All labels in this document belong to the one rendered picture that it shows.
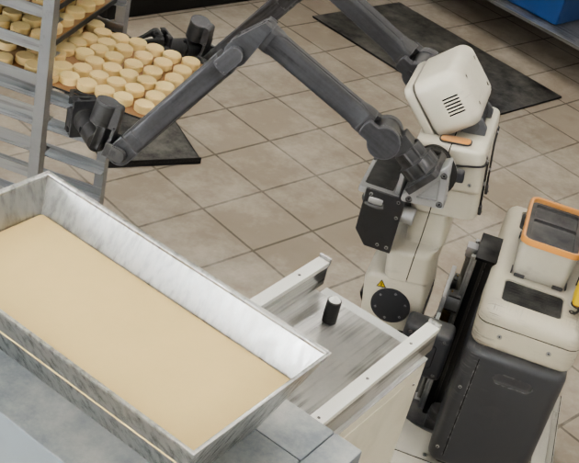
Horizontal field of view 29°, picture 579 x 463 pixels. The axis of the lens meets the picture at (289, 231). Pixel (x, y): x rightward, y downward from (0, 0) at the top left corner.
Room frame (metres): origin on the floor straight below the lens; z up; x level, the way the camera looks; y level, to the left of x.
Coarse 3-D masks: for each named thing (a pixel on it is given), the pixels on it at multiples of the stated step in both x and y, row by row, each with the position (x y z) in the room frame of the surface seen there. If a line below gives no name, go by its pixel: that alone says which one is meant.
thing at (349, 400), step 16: (432, 320) 1.92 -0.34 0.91; (416, 336) 1.86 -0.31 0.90; (432, 336) 1.88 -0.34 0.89; (400, 352) 1.79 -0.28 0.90; (416, 352) 1.83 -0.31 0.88; (384, 368) 1.73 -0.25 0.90; (400, 368) 1.78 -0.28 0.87; (352, 384) 1.66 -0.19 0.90; (368, 384) 1.67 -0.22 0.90; (384, 384) 1.73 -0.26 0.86; (336, 400) 1.60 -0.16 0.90; (352, 400) 1.62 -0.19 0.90; (368, 400) 1.68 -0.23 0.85; (320, 416) 1.55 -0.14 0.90; (336, 416) 1.58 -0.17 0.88
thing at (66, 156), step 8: (16, 144) 2.86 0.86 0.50; (48, 144) 2.87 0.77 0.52; (48, 152) 2.86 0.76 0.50; (56, 152) 2.87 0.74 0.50; (64, 152) 2.86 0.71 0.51; (72, 152) 2.86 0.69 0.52; (64, 160) 2.84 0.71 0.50; (72, 160) 2.85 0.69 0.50; (80, 160) 2.85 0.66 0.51; (88, 160) 2.85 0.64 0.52; (96, 160) 2.85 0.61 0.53; (80, 168) 2.83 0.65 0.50; (88, 168) 2.83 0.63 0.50; (96, 168) 2.84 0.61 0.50; (104, 168) 2.84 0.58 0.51
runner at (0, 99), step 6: (0, 96) 2.45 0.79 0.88; (6, 96) 2.45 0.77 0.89; (0, 102) 2.45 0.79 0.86; (6, 102) 2.45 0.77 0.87; (12, 102) 2.44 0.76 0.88; (18, 102) 2.44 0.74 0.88; (24, 102) 2.44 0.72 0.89; (12, 108) 2.44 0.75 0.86; (18, 108) 2.44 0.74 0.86; (24, 108) 2.44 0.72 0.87; (30, 108) 2.44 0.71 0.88; (30, 114) 2.44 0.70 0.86; (48, 120) 2.43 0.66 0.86
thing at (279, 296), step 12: (312, 264) 2.03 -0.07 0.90; (324, 264) 2.04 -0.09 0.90; (288, 276) 1.96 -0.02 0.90; (300, 276) 1.97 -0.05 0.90; (312, 276) 2.00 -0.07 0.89; (324, 276) 2.05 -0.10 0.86; (276, 288) 1.90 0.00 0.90; (288, 288) 1.91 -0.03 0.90; (300, 288) 1.96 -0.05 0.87; (312, 288) 2.01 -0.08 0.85; (252, 300) 1.84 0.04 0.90; (264, 300) 1.85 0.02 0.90; (276, 300) 1.88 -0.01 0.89; (288, 300) 1.93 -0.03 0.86; (276, 312) 1.89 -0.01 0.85
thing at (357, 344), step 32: (288, 320) 1.89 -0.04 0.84; (320, 320) 1.92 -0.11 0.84; (352, 320) 1.94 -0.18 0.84; (352, 352) 1.83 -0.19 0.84; (384, 352) 1.86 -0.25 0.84; (320, 384) 1.71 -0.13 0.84; (416, 384) 1.87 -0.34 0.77; (352, 416) 1.64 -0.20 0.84; (384, 416) 1.75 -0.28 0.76; (384, 448) 1.81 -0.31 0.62
